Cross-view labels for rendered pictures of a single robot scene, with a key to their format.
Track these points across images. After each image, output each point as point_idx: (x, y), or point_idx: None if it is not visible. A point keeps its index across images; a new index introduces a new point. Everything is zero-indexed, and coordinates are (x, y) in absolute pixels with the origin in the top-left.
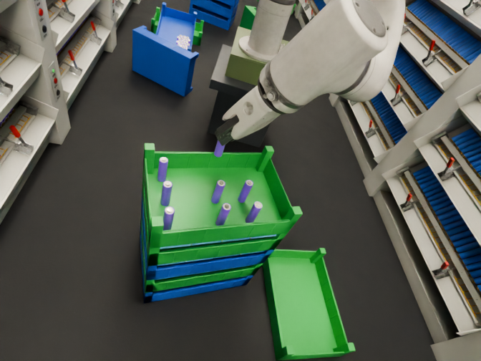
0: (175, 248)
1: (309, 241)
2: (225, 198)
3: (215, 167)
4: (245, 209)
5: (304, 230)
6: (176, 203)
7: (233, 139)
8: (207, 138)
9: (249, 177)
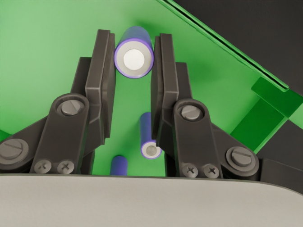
0: None
1: (274, 135)
2: (122, 96)
3: (170, 11)
4: (135, 139)
5: (288, 120)
6: (11, 39)
7: (150, 100)
8: None
9: (218, 88)
